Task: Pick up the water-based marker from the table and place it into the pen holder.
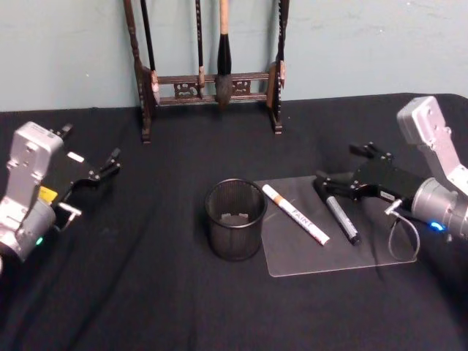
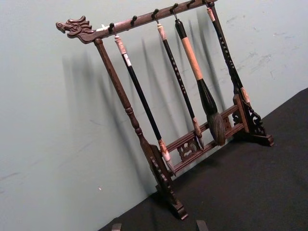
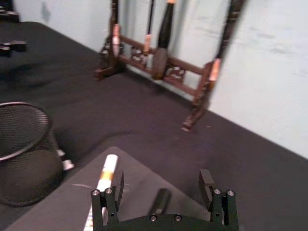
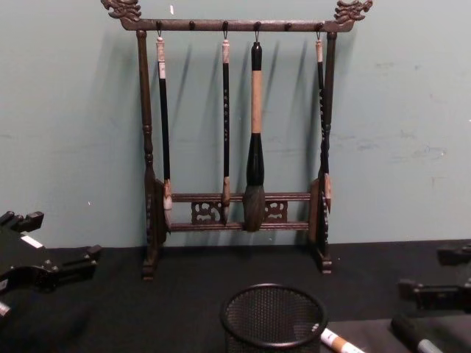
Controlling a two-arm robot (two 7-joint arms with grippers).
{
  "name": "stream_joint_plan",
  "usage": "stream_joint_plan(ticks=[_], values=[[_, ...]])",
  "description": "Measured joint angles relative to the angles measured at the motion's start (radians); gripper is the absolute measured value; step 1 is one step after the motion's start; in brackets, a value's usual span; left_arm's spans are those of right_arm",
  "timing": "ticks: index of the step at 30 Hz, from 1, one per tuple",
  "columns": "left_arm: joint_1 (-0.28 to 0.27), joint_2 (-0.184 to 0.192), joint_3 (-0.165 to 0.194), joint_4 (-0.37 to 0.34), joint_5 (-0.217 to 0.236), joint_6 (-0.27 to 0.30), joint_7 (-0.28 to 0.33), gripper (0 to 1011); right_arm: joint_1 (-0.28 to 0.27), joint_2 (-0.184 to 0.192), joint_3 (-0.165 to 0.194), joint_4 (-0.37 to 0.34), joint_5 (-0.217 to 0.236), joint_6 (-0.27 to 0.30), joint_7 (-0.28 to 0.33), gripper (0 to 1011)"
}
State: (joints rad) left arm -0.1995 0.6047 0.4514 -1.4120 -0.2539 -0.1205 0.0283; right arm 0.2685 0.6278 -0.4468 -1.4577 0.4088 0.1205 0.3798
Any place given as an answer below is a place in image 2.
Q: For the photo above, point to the black brush with dotted marks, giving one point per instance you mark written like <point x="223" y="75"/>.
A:
<point x="226" y="53"/>

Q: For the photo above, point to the black table cloth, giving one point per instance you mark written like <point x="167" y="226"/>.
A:
<point x="240" y="187"/>

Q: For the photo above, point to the carved dark wooden brush rack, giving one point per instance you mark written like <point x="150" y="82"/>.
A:
<point x="113" y="72"/>

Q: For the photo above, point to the black brush with white label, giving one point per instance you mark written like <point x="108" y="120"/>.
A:
<point x="142" y="96"/>

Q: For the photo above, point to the thin black brush pale marks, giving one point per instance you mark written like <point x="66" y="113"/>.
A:
<point x="176" y="72"/>

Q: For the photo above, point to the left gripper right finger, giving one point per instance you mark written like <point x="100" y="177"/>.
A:
<point x="202" y="226"/>

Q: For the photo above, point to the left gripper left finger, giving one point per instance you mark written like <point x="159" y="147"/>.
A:
<point x="117" y="227"/>

